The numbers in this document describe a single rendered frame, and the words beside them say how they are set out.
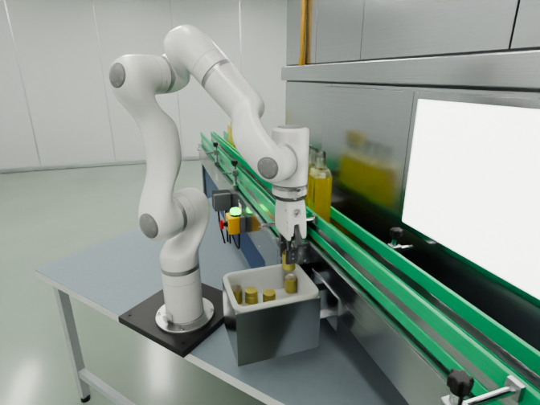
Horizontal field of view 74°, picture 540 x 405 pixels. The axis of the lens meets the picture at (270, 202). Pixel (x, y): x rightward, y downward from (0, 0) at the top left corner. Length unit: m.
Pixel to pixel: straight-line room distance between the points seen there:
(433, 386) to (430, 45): 0.71
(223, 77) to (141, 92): 0.22
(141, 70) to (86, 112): 5.99
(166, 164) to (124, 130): 5.92
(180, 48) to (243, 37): 6.20
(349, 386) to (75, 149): 6.46
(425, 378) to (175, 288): 0.72
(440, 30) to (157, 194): 0.79
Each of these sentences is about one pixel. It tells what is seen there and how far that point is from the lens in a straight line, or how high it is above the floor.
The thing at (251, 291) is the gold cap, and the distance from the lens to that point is 0.98.
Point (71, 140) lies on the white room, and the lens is 7.05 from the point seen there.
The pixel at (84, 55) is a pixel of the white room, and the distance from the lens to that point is 6.91.
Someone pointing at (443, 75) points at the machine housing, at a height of 1.53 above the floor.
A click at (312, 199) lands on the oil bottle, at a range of 1.11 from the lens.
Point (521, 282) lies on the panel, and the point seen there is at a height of 1.18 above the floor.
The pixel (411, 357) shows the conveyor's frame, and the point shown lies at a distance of 0.78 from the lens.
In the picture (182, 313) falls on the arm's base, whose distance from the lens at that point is 1.20.
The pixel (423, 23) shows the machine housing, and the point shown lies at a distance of 1.00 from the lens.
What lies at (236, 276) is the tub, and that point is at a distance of 1.01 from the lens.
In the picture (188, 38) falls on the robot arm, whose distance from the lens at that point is 0.91.
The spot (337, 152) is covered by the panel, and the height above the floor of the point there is 1.28.
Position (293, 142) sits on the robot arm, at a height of 1.39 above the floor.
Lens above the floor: 1.53
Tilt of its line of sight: 20 degrees down
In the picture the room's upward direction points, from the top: straight up
